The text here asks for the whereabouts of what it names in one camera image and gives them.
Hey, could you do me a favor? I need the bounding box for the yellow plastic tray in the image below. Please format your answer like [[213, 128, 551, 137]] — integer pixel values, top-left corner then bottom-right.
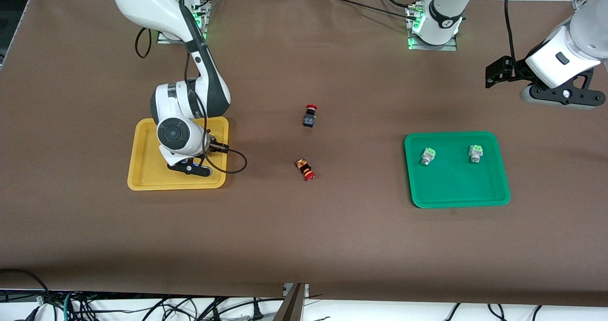
[[127, 117, 229, 191]]

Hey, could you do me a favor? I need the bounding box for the red pushbutton orange label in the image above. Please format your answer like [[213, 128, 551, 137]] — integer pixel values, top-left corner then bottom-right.
[[294, 158, 316, 182]]

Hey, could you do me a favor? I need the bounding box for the green plastic tray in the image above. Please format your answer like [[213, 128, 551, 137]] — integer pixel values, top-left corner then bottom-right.
[[404, 131, 511, 209]]

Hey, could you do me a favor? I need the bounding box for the brown table cover sheet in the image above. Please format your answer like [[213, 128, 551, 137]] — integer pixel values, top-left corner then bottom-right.
[[0, 0, 608, 307]]

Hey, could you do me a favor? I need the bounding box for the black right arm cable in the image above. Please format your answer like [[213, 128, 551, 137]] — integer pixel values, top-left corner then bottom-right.
[[135, 27, 247, 174]]

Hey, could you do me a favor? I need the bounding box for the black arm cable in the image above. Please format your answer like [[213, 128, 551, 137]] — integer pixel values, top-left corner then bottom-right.
[[503, 0, 518, 60], [135, 27, 247, 174]]

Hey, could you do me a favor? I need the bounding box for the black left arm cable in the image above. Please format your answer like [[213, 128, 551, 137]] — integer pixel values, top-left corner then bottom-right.
[[503, 0, 518, 60]]

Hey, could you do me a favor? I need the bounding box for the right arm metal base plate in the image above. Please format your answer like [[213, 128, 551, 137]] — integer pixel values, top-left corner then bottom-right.
[[157, 0, 209, 45]]

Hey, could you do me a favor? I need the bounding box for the black floor cable with plug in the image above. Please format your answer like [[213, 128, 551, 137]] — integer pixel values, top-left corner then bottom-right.
[[142, 296, 285, 321]]

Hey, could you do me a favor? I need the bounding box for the table support post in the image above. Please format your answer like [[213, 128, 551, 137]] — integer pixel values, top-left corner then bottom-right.
[[273, 283, 309, 321]]

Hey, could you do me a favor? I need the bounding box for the teal floor cable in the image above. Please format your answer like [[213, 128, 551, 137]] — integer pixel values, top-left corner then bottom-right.
[[62, 290, 76, 321]]

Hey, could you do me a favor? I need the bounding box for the thick black floor cable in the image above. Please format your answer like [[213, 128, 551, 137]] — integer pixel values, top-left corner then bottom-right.
[[0, 269, 53, 321]]

